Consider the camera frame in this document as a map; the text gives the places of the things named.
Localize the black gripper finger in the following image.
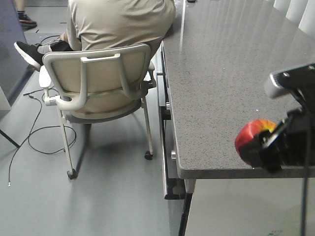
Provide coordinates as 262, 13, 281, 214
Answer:
240, 130, 282, 172

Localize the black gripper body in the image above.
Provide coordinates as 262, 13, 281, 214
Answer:
263, 108, 315, 167

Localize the red yellow apple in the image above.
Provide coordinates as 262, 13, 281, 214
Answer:
234, 118, 277, 165

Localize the black drawer cabinet under counter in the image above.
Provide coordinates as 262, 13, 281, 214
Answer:
156, 46, 192, 236

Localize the grey stone counter table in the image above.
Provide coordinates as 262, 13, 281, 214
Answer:
164, 0, 315, 179

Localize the white office chair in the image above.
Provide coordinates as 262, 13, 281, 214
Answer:
38, 43, 157, 180

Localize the seated person in beige shirt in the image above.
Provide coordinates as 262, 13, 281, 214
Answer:
58, 0, 176, 56

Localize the black sneaker on seated person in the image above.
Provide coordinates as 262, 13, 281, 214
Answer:
14, 41, 44, 71

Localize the standing person's foot in sneaker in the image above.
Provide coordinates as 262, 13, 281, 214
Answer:
14, 0, 37, 29

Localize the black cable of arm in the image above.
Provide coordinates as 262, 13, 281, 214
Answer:
291, 88, 311, 236

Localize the grey camera mount on wrist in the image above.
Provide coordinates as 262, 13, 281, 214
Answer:
264, 63, 315, 99

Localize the black cable on floor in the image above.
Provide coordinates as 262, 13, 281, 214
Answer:
7, 89, 77, 187

